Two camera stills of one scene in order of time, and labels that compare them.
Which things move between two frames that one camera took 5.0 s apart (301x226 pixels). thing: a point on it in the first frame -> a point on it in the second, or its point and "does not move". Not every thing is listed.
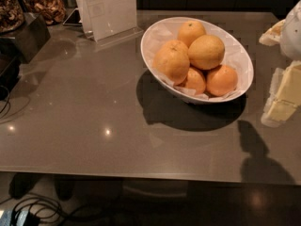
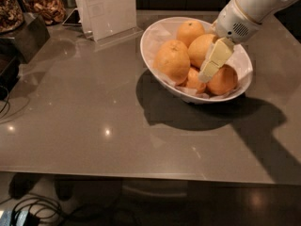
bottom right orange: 221,81 does not move
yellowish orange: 206,52 does not move
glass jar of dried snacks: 47,0 does not move
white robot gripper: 292,35 -> 235,23
